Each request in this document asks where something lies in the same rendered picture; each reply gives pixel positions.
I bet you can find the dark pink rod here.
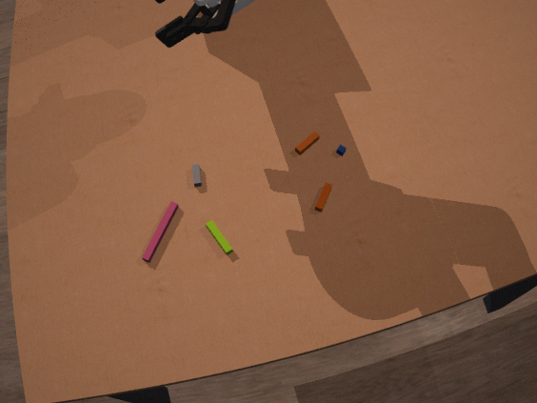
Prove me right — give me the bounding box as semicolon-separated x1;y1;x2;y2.
142;201;178;263

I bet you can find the orange rod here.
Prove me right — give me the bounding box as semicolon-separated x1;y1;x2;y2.
295;132;320;155
315;183;332;212

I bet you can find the small blue cube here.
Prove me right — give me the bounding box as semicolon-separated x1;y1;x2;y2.
336;145;346;156

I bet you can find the lime green rod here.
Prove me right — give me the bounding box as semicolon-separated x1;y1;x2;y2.
206;220;233;255

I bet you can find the grey rod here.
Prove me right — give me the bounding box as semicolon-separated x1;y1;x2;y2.
192;164;202;187

